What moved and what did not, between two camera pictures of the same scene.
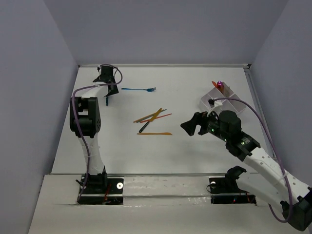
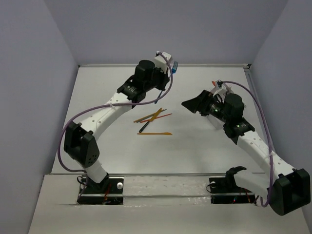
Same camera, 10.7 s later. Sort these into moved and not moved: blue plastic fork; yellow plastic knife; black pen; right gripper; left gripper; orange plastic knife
Moved: blue plastic fork; left gripper; right gripper
Not moved: yellow plastic knife; orange plastic knife; black pen
